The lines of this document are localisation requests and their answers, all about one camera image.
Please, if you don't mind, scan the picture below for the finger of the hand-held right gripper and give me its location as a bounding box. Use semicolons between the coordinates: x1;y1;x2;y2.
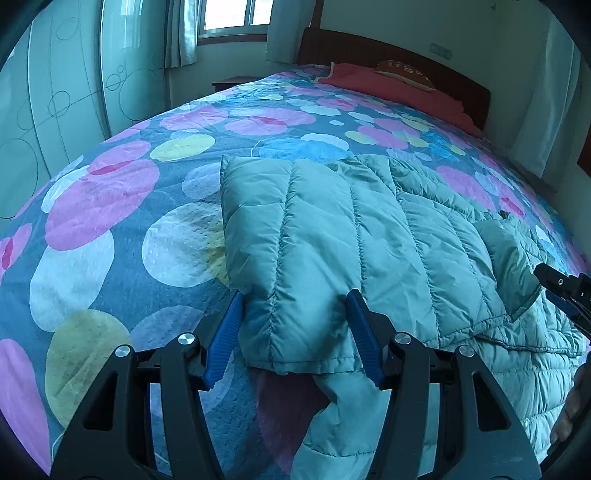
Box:
533;262;591;337

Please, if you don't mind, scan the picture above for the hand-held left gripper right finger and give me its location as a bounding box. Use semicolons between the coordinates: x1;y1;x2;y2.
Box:
347;289;542;480

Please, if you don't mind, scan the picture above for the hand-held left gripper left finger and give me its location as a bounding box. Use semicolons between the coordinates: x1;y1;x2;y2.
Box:
50;291;245;480

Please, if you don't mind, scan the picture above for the teal quilted down jacket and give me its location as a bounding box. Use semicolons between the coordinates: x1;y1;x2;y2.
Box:
219;154;589;480

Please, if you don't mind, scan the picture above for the person's right hand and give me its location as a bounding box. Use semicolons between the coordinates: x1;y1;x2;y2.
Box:
549;367;589;457

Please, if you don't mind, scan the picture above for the circle-print bedspread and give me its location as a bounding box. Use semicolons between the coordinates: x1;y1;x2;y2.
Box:
0;64;591;480

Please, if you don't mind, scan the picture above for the long white curtain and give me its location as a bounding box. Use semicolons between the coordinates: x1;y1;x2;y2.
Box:
510;18;585;183

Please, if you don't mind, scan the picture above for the red pillow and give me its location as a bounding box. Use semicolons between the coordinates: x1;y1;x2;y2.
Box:
318;62;483;137

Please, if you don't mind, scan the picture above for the wooden nightstand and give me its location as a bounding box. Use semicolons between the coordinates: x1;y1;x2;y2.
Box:
212;75;259;93

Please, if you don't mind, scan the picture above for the brown printed cushion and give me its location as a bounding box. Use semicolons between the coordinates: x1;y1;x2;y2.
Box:
374;59;437;92

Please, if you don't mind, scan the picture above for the dark wooden headboard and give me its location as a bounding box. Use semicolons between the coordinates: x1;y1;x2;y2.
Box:
298;27;491;132

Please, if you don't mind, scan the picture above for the glossy circle-pattern wardrobe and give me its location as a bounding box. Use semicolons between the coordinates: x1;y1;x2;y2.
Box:
0;0;169;222

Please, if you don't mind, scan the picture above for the white window curtain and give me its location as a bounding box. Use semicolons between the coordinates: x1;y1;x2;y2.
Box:
164;0;200;69
265;0;320;65

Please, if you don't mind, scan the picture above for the window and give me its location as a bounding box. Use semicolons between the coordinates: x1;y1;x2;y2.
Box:
198;0;273;38

